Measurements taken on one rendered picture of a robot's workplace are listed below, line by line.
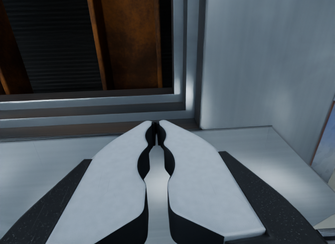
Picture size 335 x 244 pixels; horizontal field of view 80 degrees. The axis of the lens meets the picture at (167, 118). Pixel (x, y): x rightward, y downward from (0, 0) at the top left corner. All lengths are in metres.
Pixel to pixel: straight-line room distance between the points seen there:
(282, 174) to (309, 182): 0.03
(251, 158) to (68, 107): 0.15
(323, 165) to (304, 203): 0.31
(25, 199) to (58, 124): 0.07
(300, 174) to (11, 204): 0.23
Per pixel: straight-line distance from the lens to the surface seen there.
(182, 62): 0.16
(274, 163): 0.18
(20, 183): 0.19
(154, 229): 0.21
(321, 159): 0.52
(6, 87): 0.33
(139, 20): 0.31
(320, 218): 0.26
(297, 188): 0.21
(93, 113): 0.16
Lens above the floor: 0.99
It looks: 63 degrees down
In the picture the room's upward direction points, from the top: 172 degrees clockwise
